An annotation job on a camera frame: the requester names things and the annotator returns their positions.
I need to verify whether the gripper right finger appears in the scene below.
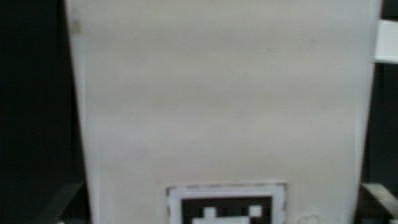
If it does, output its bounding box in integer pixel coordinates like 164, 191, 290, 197
358, 183, 398, 224

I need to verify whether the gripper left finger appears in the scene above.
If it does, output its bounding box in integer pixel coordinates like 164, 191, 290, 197
29, 182, 91, 224

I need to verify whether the white cabinet top block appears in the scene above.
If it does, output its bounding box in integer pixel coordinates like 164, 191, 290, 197
66, 0, 381, 224

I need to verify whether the white door panel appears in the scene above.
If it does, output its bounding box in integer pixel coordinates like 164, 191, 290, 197
375, 20, 398, 64

